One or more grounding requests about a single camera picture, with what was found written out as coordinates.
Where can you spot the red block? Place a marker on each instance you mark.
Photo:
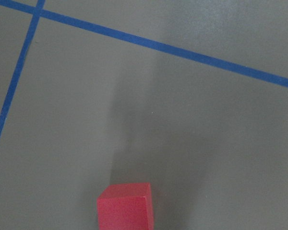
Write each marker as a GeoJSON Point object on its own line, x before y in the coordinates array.
{"type": "Point", "coordinates": [126, 207]}

